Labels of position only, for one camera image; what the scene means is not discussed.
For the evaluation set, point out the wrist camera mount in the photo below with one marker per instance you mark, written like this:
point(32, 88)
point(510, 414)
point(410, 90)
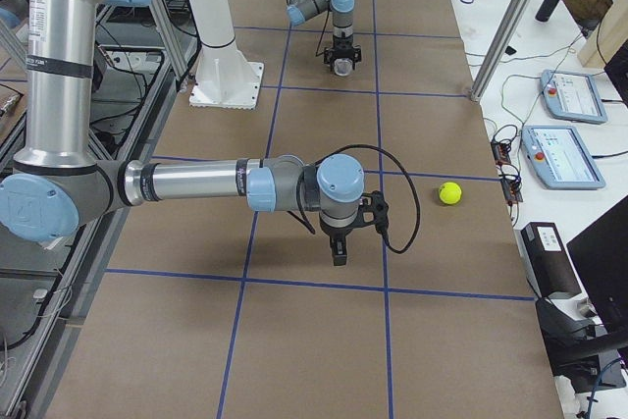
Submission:
point(374, 212)

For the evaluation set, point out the teach pendant tablet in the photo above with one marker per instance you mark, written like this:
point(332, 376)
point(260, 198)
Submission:
point(572, 97)
point(560, 158)

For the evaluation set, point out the black box device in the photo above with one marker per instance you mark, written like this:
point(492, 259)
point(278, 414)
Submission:
point(553, 275)

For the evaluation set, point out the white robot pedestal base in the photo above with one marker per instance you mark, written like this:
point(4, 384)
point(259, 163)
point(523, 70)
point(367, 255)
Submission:
point(223, 77)

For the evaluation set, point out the black monitor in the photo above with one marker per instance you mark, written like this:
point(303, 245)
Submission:
point(599, 255)

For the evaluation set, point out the far teach pendant tablet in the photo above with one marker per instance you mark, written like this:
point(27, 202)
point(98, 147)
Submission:
point(572, 97)

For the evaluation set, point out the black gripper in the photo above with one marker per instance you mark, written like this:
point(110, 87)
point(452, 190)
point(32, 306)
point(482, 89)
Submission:
point(341, 42)
point(337, 232)

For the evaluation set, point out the near teach pendant tablet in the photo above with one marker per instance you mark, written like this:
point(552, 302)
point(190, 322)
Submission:
point(560, 158)

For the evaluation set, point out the tennis ball can holder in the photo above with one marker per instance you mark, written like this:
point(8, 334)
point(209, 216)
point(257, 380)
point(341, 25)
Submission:
point(342, 67)

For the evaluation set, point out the yellow tennis ball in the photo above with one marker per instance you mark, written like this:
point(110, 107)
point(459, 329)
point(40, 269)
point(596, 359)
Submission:
point(450, 193)

